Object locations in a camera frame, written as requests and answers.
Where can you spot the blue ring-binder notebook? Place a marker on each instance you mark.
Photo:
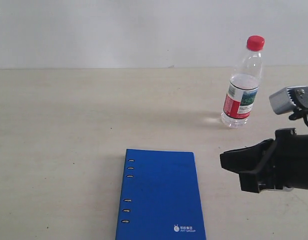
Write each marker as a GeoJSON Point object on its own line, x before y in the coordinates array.
{"type": "Point", "coordinates": [160, 197]}

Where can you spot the clear water bottle red cap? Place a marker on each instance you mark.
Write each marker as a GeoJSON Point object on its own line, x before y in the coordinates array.
{"type": "Point", "coordinates": [244, 84]}

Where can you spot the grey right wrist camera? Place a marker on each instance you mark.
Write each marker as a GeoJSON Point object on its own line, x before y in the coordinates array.
{"type": "Point", "coordinates": [292, 99]}

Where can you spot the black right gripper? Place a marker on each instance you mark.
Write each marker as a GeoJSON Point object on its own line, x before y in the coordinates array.
{"type": "Point", "coordinates": [287, 165]}

